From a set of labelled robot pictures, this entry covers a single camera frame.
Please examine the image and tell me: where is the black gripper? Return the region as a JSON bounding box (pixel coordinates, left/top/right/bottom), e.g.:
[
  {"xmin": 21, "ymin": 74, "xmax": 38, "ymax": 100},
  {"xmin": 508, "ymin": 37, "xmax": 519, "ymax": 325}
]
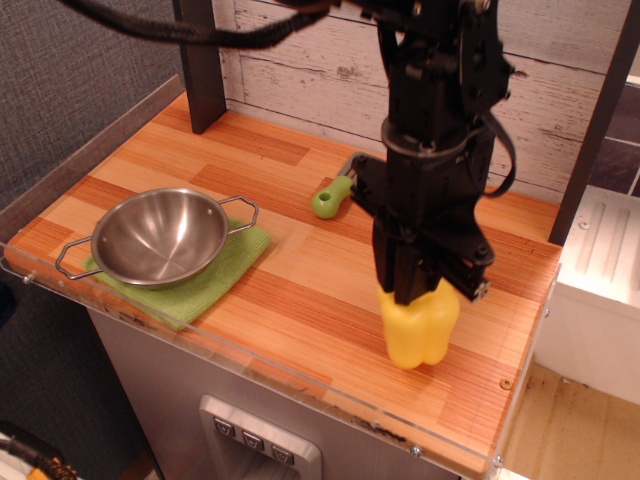
[{"xmin": 352, "ymin": 125, "xmax": 495, "ymax": 305}]

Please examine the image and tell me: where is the yellow toy pepper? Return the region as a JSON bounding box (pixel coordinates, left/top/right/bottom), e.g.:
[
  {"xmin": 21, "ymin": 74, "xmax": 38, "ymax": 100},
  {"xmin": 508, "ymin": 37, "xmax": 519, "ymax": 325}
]
[{"xmin": 378, "ymin": 279, "xmax": 460, "ymax": 369}]

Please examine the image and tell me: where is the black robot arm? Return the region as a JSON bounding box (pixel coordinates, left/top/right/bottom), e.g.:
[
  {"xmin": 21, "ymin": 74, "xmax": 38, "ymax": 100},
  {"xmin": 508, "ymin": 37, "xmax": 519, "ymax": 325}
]
[{"xmin": 352, "ymin": 1, "xmax": 513, "ymax": 305}]

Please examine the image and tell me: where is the green grey toy spatula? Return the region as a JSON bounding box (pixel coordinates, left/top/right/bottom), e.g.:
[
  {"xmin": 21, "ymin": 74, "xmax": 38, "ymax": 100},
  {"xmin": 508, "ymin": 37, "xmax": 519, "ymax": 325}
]
[{"xmin": 311, "ymin": 152, "xmax": 368, "ymax": 220}]

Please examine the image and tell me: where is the white toy sink unit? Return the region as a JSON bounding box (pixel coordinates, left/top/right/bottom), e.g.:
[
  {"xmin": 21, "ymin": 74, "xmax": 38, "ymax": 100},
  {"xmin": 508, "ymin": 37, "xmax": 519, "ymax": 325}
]
[{"xmin": 534, "ymin": 187, "xmax": 639, "ymax": 403}]

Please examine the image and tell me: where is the green cloth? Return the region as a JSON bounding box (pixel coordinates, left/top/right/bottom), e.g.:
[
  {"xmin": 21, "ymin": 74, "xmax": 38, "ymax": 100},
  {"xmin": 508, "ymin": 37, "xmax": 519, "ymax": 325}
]
[{"xmin": 95, "ymin": 226, "xmax": 271, "ymax": 331}]

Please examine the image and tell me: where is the grey toy fridge cabinet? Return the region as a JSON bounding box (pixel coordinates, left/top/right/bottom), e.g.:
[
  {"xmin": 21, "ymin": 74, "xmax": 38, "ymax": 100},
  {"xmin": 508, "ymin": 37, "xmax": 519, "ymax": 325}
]
[{"xmin": 89, "ymin": 310, "xmax": 455, "ymax": 479}]

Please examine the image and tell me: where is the clear acrylic edge guard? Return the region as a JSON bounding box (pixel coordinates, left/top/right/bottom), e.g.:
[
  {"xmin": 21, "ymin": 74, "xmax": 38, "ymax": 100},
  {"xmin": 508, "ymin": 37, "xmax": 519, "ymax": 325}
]
[{"xmin": 5, "ymin": 232, "xmax": 560, "ymax": 479}]

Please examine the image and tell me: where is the orange object bottom left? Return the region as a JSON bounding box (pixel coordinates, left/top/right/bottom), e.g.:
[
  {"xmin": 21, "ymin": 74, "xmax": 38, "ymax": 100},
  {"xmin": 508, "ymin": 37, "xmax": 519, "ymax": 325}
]
[{"xmin": 26, "ymin": 458, "xmax": 78, "ymax": 480}]

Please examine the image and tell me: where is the steel bowl with handles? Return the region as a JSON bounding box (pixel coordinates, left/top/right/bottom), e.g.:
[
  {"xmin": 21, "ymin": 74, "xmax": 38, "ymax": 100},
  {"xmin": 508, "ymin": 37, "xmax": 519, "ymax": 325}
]
[{"xmin": 55, "ymin": 187, "xmax": 260, "ymax": 289}]

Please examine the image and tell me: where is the dark left shelf post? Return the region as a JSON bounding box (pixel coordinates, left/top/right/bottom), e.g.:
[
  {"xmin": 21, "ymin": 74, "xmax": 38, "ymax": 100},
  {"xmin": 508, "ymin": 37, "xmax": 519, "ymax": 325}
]
[{"xmin": 172, "ymin": 0, "xmax": 227, "ymax": 134}]

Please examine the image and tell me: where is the dark shelf post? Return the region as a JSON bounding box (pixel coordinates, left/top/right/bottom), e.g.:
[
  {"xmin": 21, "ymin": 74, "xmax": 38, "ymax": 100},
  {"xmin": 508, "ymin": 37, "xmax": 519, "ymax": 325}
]
[
  {"xmin": 172, "ymin": 0, "xmax": 227, "ymax": 134},
  {"xmin": 548, "ymin": 0, "xmax": 639, "ymax": 246}
]

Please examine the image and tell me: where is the black cable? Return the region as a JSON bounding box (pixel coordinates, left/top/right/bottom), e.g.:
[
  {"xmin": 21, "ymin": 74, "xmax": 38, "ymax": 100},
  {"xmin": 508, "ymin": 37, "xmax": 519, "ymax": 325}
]
[{"xmin": 59, "ymin": 0, "xmax": 331, "ymax": 50}]

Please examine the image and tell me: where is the dark right shelf post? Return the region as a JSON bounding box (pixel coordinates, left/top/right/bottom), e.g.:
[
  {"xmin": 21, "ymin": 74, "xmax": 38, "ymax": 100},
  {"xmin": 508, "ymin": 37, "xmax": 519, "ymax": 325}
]
[{"xmin": 548, "ymin": 0, "xmax": 639, "ymax": 246}]

